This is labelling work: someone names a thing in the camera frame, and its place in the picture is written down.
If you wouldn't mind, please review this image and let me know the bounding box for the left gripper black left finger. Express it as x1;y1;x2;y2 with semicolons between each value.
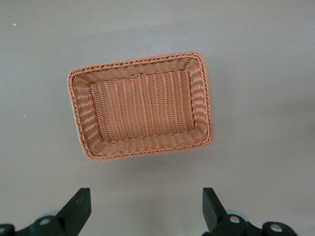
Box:
0;187;92;236

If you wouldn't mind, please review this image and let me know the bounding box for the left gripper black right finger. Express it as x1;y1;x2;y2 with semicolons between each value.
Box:
202;187;297;236

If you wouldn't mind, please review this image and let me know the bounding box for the brown wicker basket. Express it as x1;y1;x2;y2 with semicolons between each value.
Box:
66;51;214;162

